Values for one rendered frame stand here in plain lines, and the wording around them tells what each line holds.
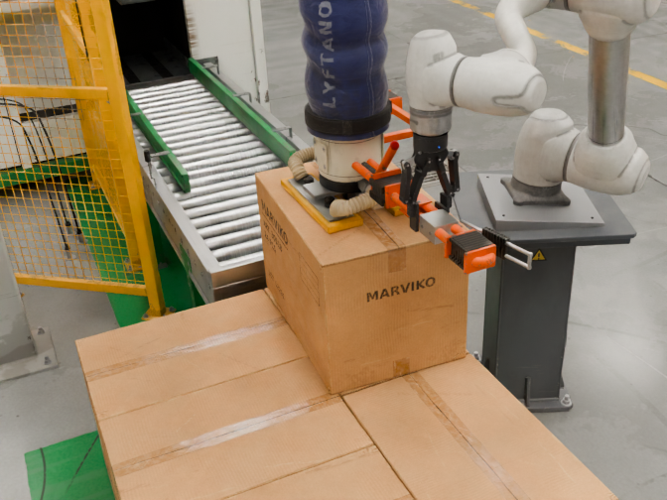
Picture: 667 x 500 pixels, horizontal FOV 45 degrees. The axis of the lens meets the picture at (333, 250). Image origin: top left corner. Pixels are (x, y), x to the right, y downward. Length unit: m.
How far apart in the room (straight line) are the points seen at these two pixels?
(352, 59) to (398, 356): 0.78
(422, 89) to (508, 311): 1.21
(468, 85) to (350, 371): 0.86
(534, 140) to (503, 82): 0.93
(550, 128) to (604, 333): 1.15
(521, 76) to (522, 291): 1.22
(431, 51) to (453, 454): 0.94
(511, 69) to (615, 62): 0.64
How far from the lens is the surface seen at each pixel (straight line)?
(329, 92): 2.02
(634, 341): 3.37
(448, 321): 2.17
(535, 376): 2.91
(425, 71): 1.66
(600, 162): 2.41
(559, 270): 2.68
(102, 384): 2.32
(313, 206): 2.14
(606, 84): 2.24
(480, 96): 1.61
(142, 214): 3.29
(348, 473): 1.94
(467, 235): 1.71
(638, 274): 3.81
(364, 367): 2.13
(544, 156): 2.50
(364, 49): 1.99
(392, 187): 1.92
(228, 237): 2.92
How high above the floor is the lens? 1.92
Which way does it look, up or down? 30 degrees down
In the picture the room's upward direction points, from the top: 3 degrees counter-clockwise
